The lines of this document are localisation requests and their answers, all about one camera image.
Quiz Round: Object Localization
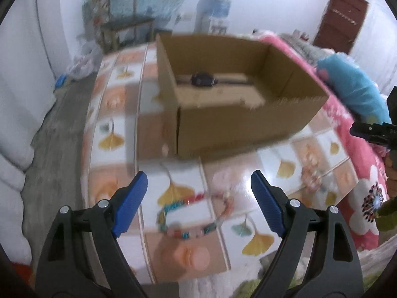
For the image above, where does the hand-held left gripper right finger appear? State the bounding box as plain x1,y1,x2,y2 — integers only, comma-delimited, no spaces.
251,170,364,298

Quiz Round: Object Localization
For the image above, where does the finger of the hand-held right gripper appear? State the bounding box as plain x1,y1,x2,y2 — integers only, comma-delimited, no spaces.
350,122,392,146

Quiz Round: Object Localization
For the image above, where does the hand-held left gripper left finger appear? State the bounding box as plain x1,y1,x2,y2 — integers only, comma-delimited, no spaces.
35,171,148,298

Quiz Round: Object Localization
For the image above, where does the multicoloured bead bracelet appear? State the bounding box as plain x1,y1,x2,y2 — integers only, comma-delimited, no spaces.
157,192,234,239

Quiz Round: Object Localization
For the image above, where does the brown cardboard box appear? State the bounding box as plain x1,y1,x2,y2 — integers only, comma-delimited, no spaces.
155,33,330,159

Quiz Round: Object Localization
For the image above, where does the pink strap smart watch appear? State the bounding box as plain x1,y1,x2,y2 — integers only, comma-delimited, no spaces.
177,72,249,87

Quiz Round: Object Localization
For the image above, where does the person's right hand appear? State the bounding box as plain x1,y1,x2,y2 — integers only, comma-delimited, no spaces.
384,153,397,199

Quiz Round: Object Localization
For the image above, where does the teal pillow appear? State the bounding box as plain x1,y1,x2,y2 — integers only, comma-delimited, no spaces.
316,51,392,125

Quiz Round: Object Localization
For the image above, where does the green fluffy cloth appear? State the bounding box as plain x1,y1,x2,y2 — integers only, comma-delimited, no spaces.
239,278,280,298

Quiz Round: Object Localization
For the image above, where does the grey fluffy blanket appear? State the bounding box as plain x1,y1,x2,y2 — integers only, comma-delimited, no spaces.
279,31,329,55

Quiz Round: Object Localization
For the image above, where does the dark red door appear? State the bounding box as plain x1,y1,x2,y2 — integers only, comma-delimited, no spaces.
313,0,369,55

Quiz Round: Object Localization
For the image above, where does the clear plastic bag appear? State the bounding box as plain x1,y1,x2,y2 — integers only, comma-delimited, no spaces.
66,45,101,79

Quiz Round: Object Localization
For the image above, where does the wooden chair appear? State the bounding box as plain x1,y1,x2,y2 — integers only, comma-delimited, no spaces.
99,0,156,53

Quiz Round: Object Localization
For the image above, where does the white water dispenser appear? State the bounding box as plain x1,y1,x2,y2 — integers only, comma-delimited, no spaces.
195,1,228,35

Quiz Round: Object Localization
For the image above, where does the pink bead bracelet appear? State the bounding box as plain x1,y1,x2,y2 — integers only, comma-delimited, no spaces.
299,161,329,193

